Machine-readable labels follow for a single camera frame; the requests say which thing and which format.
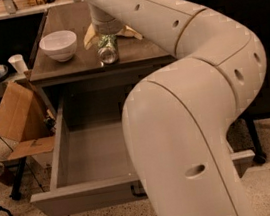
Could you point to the white ceramic bowl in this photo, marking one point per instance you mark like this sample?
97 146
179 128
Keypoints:
60 46

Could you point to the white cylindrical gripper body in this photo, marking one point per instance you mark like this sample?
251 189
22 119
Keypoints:
107 26

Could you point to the grey cabinet with dark top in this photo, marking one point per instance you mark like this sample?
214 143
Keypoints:
82 92

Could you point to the open cardboard box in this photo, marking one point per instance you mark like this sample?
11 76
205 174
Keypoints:
23 119

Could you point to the white paper cup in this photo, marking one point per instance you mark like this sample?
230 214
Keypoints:
18 63

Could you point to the black drawer handle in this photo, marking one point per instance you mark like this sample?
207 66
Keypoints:
137 190

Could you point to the green soda can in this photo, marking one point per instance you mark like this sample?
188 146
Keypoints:
108 49

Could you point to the black stand leg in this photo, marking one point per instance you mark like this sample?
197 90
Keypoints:
15 193

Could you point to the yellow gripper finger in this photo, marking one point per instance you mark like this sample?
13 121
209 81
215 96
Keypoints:
126 31
91 37

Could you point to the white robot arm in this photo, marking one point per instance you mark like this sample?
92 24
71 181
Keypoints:
204 44

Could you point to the grey open top drawer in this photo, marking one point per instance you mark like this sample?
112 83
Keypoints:
83 168

